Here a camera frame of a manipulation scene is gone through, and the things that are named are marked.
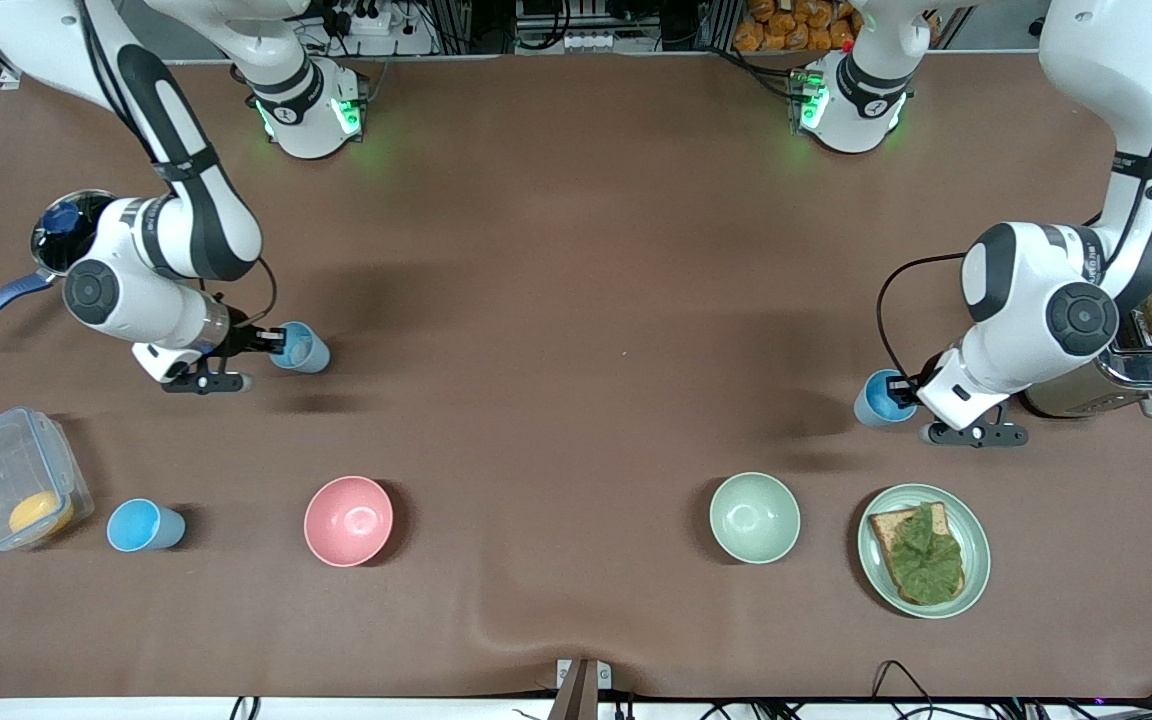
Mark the blue plastic cup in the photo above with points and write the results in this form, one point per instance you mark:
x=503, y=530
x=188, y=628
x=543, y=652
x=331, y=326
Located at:
x=871, y=402
x=136, y=525
x=308, y=350

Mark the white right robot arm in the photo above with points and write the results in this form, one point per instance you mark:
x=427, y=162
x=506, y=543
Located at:
x=136, y=290

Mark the brown toast slice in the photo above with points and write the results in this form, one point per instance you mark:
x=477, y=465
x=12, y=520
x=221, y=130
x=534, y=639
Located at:
x=884, y=528

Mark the pale green plate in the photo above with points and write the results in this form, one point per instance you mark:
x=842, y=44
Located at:
x=976, y=550

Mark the green lettuce leaf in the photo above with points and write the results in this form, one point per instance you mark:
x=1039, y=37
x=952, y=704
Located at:
x=926, y=560

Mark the silver toaster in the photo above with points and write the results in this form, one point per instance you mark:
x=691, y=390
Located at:
x=1136, y=372

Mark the glass lid with blue knob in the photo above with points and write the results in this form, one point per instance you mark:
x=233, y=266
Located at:
x=61, y=222

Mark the pink bowl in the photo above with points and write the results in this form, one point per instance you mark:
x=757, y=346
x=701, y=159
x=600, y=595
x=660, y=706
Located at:
x=348, y=520

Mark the pale green bowl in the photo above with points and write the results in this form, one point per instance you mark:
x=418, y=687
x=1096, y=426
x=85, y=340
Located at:
x=754, y=518

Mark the yellow round food piece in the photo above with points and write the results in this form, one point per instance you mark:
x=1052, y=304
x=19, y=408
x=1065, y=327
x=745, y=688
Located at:
x=41, y=513

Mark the brown table cover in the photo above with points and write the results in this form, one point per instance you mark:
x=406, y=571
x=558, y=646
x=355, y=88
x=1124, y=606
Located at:
x=576, y=250

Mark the white power strip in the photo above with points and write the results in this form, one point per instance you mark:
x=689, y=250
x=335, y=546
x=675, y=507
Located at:
x=371, y=18

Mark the bag of orange buns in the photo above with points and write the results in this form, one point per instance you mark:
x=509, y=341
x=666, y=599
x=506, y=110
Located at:
x=796, y=25

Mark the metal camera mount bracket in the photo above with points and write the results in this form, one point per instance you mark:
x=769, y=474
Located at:
x=579, y=690

